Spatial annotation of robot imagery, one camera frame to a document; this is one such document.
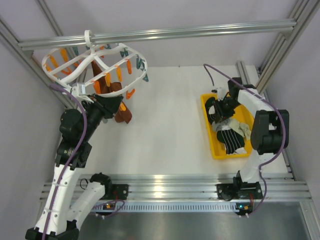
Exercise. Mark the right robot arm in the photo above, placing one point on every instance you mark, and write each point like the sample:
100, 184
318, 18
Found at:
268, 137

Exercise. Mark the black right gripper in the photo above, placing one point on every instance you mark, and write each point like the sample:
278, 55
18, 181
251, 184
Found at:
221, 114

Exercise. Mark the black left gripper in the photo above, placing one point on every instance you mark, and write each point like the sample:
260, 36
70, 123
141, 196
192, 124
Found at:
109, 106

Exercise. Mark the beige sock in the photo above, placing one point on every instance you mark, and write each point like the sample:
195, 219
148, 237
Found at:
241, 128

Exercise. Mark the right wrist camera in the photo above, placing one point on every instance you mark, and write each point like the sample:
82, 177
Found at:
220, 92

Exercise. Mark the aluminium top crossbar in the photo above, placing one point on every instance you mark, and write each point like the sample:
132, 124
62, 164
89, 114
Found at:
268, 26

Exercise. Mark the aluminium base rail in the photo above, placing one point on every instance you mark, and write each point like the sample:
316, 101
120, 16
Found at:
281, 187

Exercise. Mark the white round clip hanger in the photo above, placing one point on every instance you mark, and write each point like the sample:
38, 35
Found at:
110, 71

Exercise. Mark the yellow plastic tray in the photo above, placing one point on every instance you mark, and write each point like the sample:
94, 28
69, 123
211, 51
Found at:
217, 148

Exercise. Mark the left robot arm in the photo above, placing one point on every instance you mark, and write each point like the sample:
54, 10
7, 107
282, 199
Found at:
62, 218

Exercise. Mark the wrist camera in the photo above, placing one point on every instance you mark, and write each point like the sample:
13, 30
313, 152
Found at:
220, 92
78, 90

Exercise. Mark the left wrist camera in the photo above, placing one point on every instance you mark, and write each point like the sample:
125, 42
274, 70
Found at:
78, 90

